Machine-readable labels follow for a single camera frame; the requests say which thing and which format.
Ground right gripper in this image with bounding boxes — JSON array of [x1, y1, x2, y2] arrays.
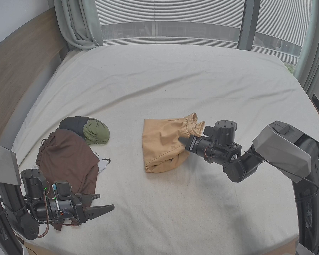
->
[[185, 134, 216, 159]]

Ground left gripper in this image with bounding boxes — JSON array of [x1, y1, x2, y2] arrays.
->
[[46, 193, 115, 225]]

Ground tan shorts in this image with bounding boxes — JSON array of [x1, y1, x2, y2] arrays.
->
[[141, 112, 207, 174]]

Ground bed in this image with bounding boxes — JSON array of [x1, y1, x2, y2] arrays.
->
[[0, 7, 319, 255]]

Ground white garment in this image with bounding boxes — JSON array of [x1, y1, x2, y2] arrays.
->
[[97, 157, 112, 174]]

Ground brown garment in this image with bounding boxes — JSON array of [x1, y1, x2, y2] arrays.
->
[[36, 129, 99, 232]]

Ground green garment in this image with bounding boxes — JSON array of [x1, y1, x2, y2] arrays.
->
[[83, 118, 111, 145]]

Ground black garment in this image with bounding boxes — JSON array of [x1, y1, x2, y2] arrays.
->
[[59, 117, 90, 137]]

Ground window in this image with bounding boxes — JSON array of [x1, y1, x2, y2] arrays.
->
[[92, 0, 317, 75]]

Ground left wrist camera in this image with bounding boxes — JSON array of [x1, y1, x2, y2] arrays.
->
[[52, 181, 71, 200]]

